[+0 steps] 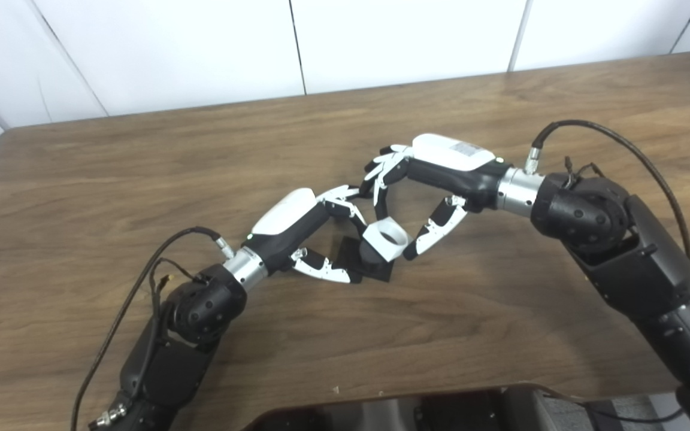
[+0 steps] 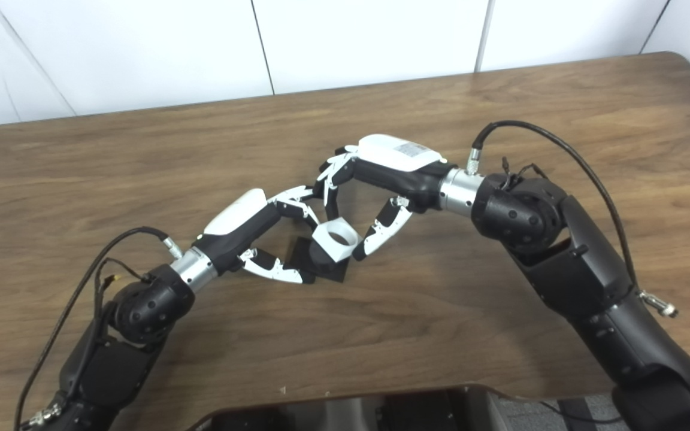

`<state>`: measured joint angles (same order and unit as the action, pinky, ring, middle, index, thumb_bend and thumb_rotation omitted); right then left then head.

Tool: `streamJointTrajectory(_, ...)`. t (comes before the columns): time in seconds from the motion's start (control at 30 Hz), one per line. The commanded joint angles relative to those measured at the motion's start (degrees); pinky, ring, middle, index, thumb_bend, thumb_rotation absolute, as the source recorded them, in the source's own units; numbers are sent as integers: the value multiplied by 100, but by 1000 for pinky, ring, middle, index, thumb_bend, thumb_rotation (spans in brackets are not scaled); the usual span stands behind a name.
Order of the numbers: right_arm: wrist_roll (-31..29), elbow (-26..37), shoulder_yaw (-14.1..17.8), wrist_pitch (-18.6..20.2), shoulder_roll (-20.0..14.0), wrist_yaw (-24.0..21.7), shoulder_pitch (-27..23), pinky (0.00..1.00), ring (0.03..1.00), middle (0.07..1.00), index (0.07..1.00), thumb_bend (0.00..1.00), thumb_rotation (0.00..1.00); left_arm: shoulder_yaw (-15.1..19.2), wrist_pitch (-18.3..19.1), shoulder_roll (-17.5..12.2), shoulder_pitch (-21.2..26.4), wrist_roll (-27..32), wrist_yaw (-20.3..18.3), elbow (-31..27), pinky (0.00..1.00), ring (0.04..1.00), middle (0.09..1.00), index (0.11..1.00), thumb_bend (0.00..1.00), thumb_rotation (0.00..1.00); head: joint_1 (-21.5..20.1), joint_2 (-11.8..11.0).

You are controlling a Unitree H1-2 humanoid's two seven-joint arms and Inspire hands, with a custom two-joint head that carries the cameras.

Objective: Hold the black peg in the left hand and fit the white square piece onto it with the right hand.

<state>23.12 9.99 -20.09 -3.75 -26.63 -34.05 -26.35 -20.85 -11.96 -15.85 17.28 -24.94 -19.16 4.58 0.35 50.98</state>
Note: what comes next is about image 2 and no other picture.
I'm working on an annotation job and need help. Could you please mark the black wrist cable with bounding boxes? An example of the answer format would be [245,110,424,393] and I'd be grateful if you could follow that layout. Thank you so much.
[470,120,679,318]
[14,226,184,431]

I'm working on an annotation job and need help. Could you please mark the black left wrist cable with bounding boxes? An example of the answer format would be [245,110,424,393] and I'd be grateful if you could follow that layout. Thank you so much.
[14,226,184,431]

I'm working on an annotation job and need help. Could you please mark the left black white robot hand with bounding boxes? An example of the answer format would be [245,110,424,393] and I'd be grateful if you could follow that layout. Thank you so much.
[194,186,322,285]

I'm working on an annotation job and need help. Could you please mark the black peg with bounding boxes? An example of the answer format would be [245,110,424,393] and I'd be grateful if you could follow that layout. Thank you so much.
[283,236,350,283]

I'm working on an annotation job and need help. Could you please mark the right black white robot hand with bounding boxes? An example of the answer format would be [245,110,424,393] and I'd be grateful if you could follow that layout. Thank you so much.
[314,134,455,262]

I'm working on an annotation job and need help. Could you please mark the thin wrist wires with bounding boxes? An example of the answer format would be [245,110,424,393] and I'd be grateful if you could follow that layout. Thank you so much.
[501,157,552,192]
[95,257,154,318]

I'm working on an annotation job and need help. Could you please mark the thin right wrist wires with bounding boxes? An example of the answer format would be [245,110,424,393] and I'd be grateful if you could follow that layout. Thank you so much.
[501,157,552,192]

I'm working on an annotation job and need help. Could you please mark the thin left wrist wires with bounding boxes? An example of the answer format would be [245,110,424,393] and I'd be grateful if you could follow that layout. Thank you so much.
[95,257,154,318]

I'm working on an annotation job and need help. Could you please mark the black robot torso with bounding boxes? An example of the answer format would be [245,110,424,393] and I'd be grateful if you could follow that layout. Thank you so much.
[186,384,519,431]

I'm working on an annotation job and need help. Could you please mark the white square piece with hole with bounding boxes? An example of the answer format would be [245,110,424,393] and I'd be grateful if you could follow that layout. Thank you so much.
[311,218,362,264]

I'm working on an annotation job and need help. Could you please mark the grey striped mat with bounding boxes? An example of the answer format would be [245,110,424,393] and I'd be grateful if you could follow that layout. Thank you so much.
[492,389,621,431]

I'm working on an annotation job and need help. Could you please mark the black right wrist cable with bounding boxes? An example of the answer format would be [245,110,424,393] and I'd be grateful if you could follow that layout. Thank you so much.
[470,120,679,318]

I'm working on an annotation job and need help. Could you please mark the thin black hanging cable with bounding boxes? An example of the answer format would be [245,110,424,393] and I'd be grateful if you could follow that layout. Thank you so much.
[540,401,615,424]

